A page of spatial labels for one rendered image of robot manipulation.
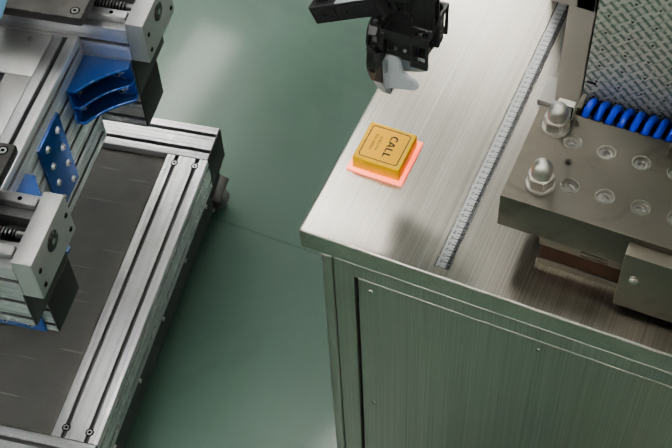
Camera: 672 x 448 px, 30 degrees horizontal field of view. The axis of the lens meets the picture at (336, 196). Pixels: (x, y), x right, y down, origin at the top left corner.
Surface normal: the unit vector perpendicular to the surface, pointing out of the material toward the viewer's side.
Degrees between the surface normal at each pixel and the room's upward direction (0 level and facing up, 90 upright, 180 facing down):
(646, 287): 90
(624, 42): 90
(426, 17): 90
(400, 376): 90
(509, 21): 0
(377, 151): 0
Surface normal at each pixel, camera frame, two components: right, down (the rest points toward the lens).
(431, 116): -0.04, -0.60
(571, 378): -0.40, 0.74
